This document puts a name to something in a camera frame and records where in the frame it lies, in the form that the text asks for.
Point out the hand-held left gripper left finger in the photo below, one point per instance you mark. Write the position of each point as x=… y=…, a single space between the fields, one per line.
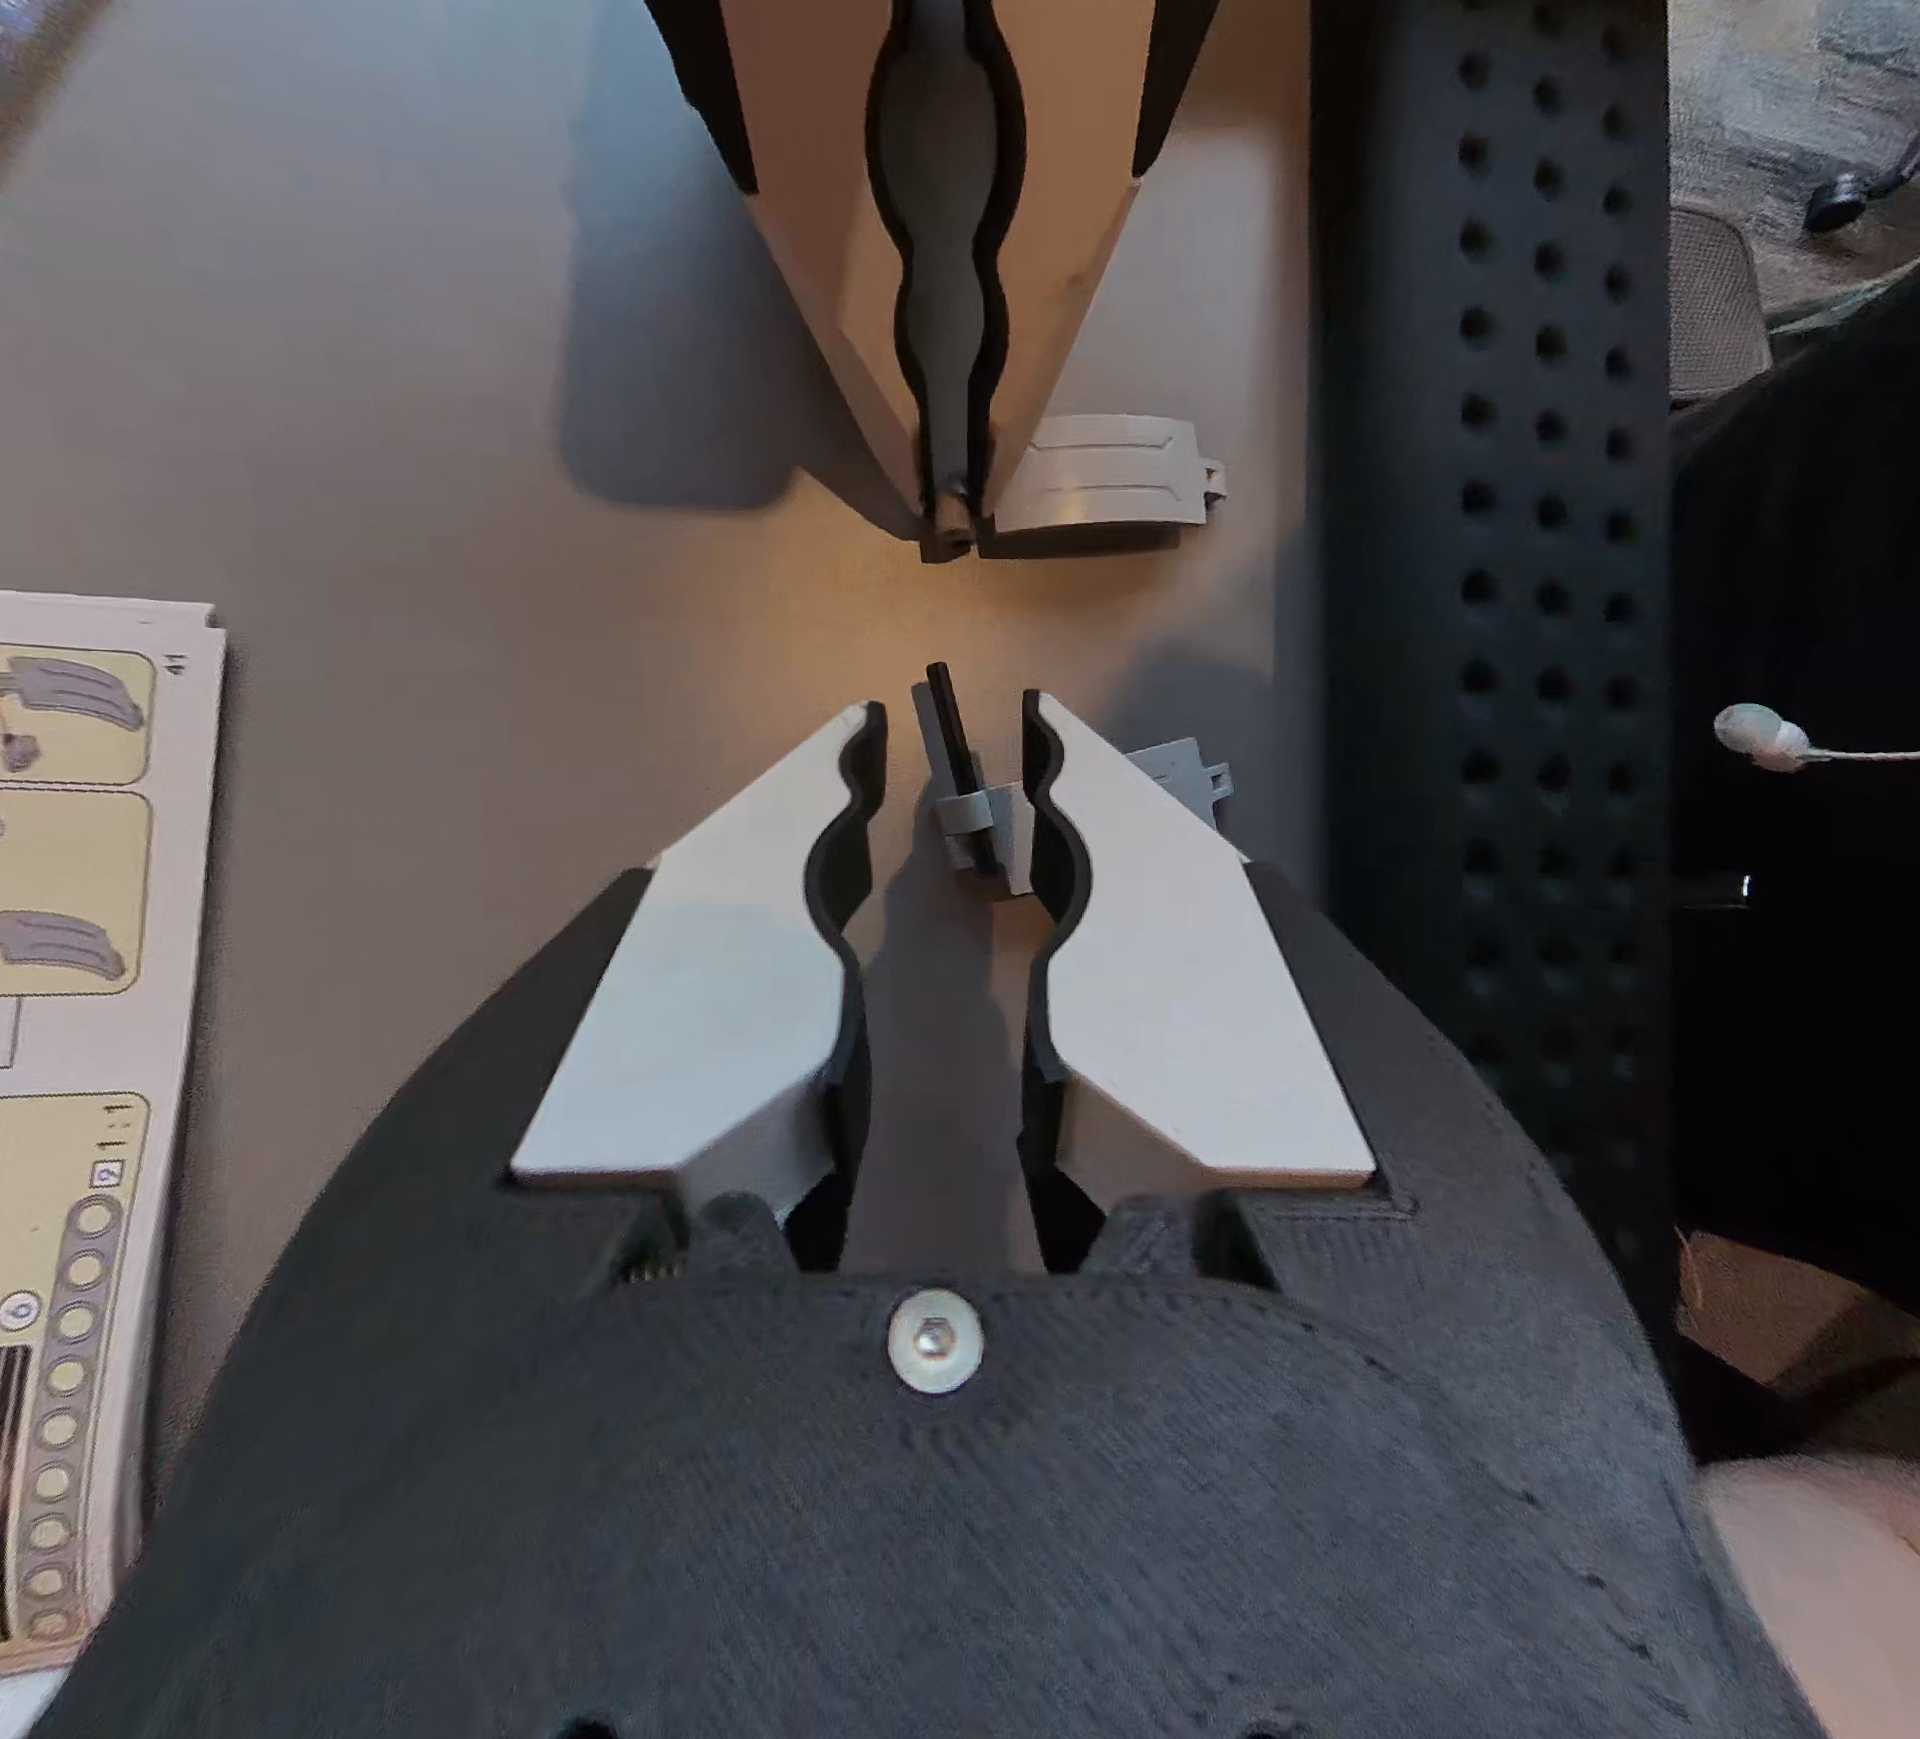
x=706 y=1021

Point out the person's black shirt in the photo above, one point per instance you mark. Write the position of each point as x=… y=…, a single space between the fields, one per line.
x=1800 y=943

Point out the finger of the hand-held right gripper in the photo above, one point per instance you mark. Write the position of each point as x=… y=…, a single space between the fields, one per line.
x=1073 y=45
x=810 y=45

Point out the open building instruction booklet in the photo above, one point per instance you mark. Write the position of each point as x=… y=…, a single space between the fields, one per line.
x=104 y=1021

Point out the white earphone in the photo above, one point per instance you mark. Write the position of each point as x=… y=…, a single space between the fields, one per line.
x=1753 y=733

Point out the grey desk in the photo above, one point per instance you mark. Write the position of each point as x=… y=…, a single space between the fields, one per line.
x=450 y=270

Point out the black perforated plastic panel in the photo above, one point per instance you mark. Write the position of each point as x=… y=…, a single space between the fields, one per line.
x=1509 y=447

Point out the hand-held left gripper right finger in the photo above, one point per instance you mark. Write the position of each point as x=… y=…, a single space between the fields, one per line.
x=1198 y=1021

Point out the black toy axle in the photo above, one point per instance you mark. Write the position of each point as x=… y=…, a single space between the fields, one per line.
x=945 y=720

